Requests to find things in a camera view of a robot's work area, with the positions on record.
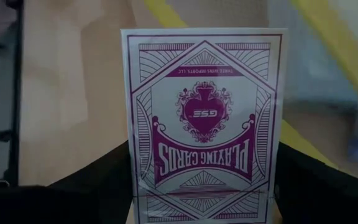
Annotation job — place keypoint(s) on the purple white playing cards box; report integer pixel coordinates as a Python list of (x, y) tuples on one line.
[(204, 124)]

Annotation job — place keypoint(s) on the black aluminium table frame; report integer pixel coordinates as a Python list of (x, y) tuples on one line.
[(15, 93)]

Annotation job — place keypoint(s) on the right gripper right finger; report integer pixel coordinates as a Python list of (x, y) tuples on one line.
[(303, 180)]

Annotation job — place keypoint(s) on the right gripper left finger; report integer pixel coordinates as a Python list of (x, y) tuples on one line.
[(110, 180)]

